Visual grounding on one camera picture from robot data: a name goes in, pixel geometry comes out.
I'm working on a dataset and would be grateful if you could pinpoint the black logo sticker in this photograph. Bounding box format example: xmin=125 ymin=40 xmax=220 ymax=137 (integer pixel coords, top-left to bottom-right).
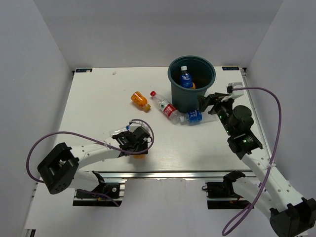
xmin=222 ymin=66 xmax=239 ymax=71
xmin=75 ymin=68 xmax=92 ymax=73

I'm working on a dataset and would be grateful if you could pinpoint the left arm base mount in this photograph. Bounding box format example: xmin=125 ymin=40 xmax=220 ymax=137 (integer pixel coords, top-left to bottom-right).
xmin=73 ymin=171 xmax=124 ymax=207

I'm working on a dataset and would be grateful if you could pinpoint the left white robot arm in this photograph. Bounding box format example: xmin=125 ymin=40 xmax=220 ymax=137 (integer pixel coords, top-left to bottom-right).
xmin=37 ymin=126 xmax=154 ymax=197

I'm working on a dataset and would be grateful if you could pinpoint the red label water bottle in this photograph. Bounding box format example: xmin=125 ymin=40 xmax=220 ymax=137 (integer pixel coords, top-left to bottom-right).
xmin=150 ymin=91 xmax=182 ymax=124

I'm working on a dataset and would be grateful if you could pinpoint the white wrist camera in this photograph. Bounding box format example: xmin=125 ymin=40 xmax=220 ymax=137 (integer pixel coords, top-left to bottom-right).
xmin=126 ymin=120 xmax=150 ymax=132
xmin=221 ymin=82 xmax=244 ymax=102

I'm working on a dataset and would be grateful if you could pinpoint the blue label bottle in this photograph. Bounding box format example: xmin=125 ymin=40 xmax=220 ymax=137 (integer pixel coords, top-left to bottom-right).
xmin=180 ymin=66 xmax=194 ymax=88
xmin=109 ymin=126 xmax=128 ymax=137
xmin=179 ymin=108 xmax=220 ymax=126

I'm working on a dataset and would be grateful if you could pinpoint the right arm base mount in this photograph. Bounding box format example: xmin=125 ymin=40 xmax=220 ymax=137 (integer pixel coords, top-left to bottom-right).
xmin=201 ymin=170 xmax=250 ymax=210

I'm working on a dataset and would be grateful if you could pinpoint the blue label bottle front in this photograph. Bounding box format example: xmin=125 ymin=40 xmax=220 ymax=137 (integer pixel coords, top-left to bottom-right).
xmin=180 ymin=66 xmax=194 ymax=88

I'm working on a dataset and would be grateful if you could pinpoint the right black logo sticker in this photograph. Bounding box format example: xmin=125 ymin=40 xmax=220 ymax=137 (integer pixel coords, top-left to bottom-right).
xmin=222 ymin=66 xmax=239 ymax=71

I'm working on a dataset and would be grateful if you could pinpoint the aluminium table frame rail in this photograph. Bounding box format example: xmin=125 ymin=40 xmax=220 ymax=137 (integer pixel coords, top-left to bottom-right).
xmin=98 ymin=170 xmax=257 ymax=179

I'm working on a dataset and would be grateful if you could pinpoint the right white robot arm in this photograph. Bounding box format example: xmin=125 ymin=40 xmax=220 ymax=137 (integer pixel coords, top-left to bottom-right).
xmin=197 ymin=93 xmax=316 ymax=237

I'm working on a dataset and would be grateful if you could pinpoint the dark green plastic bin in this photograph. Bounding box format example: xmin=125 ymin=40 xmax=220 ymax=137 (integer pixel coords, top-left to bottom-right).
xmin=167 ymin=55 xmax=216 ymax=113

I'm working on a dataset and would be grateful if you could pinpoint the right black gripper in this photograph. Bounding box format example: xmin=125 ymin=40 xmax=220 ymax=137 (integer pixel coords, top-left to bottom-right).
xmin=197 ymin=92 xmax=236 ymax=136

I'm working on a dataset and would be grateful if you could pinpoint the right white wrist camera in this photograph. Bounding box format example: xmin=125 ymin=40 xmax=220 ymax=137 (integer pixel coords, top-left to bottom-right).
xmin=221 ymin=82 xmax=244 ymax=102

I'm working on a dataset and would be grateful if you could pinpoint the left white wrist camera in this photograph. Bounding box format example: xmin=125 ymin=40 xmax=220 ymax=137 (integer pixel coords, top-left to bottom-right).
xmin=126 ymin=120 xmax=150 ymax=132

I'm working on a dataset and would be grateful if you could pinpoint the left black logo sticker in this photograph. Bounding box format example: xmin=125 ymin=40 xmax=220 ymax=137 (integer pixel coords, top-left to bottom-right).
xmin=75 ymin=68 xmax=92 ymax=73

